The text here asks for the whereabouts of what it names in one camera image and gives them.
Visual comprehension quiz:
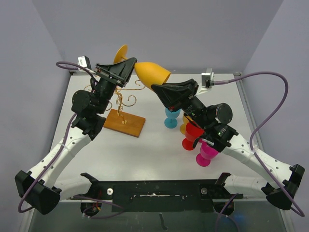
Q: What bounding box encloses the yellow wine glass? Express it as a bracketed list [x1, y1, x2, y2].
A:
[113, 44, 171, 90]

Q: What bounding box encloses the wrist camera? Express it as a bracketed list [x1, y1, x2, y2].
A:
[77, 56, 91, 70]
[197, 68, 214, 95]

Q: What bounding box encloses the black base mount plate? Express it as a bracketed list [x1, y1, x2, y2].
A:
[81, 173, 232, 213]

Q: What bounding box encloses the blue wine glass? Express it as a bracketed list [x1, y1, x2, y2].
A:
[164, 109, 181, 129]

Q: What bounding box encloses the gold wire glass rack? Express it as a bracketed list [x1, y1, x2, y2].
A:
[103, 80, 145, 138]

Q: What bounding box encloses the red wine glass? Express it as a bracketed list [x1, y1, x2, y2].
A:
[182, 122, 204, 151]

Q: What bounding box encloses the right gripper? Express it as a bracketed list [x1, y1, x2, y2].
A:
[151, 79, 211, 130]

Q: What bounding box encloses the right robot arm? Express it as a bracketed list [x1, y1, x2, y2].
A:
[151, 79, 305, 210]

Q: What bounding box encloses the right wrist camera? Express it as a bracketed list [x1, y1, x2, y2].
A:
[197, 68, 214, 95]

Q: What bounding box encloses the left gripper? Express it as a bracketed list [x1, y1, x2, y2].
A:
[94, 57, 137, 114]

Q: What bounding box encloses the orange wine glass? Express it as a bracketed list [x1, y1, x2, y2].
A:
[180, 113, 192, 135]

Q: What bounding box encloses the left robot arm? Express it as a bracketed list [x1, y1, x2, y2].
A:
[14, 57, 137, 215]

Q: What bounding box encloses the pink wine glass front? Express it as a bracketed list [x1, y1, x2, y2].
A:
[196, 142, 219, 167]

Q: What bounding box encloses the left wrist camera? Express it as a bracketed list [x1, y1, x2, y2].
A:
[77, 56, 91, 70]

